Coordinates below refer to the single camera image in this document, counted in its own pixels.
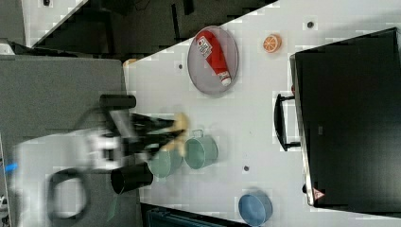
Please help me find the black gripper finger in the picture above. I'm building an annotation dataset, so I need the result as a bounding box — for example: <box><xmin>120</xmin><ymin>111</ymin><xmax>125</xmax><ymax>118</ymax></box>
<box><xmin>131</xmin><ymin>113</ymin><xmax>174</xmax><ymax>131</ymax></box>
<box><xmin>131</xmin><ymin>132</ymin><xmax>179</xmax><ymax>158</ymax></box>

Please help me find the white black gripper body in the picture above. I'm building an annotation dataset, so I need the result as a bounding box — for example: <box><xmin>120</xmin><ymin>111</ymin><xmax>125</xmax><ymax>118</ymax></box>
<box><xmin>84</xmin><ymin>110</ymin><xmax>139</xmax><ymax>172</ymax></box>

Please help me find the peeled yellow toy banana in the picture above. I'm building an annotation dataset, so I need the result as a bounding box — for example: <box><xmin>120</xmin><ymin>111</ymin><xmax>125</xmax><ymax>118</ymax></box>
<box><xmin>161</xmin><ymin>113</ymin><xmax>189</xmax><ymax>157</ymax></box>

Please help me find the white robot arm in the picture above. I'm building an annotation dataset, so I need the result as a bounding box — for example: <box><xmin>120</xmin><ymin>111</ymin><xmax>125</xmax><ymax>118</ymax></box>
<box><xmin>5</xmin><ymin>110</ymin><xmax>188</xmax><ymax>227</ymax></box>

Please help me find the black silver toaster oven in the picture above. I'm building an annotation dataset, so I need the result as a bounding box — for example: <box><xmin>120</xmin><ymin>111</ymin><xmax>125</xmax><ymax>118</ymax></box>
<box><xmin>273</xmin><ymin>27</ymin><xmax>401</xmax><ymax>218</ymax></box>

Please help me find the green oval colander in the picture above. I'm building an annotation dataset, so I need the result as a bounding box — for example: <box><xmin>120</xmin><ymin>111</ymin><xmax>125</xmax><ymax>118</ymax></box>
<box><xmin>148</xmin><ymin>149</ymin><xmax>183</xmax><ymax>178</ymax></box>

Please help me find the black cylinder upper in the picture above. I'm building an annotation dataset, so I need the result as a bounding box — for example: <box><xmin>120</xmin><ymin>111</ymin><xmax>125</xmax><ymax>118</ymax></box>
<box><xmin>99</xmin><ymin>94</ymin><xmax>136</xmax><ymax>111</ymax></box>

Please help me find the black cylinder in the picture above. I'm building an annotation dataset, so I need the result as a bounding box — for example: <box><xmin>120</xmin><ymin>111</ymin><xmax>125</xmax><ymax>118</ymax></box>
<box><xmin>111</xmin><ymin>163</ymin><xmax>153</xmax><ymax>194</ymax></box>
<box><xmin>99</xmin><ymin>94</ymin><xmax>136</xmax><ymax>111</ymax></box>

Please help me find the black cylinder lower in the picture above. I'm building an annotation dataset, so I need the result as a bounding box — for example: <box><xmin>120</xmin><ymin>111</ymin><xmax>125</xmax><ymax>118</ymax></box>
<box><xmin>111</xmin><ymin>163</ymin><xmax>153</xmax><ymax>194</ymax></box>

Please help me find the grey round plate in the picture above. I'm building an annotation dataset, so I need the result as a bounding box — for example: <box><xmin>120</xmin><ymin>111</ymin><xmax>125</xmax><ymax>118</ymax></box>
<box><xmin>186</xmin><ymin>26</ymin><xmax>238</xmax><ymax>96</ymax></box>

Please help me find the red ketchup bottle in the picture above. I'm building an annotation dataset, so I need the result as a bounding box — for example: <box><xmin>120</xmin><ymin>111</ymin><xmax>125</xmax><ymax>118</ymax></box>
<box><xmin>196</xmin><ymin>30</ymin><xmax>232</xmax><ymax>86</ymax></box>

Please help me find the blue cup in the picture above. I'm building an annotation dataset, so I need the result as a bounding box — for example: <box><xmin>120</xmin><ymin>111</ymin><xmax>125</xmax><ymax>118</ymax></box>
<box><xmin>238</xmin><ymin>190</ymin><xmax>273</xmax><ymax>227</ymax></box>

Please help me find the orange slice toy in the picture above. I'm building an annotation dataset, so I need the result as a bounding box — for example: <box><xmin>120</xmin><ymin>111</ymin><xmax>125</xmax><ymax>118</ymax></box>
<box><xmin>263</xmin><ymin>34</ymin><xmax>282</xmax><ymax>53</ymax></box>

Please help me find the green cup with handle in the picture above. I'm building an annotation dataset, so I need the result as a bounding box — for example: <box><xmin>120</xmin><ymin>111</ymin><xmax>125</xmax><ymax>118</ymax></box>
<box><xmin>184</xmin><ymin>130</ymin><xmax>218</xmax><ymax>169</ymax></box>

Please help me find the blue metal frame rail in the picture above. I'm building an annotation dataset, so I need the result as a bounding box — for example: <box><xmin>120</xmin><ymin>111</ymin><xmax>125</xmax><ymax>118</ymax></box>
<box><xmin>141</xmin><ymin>203</ymin><xmax>249</xmax><ymax>227</ymax></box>

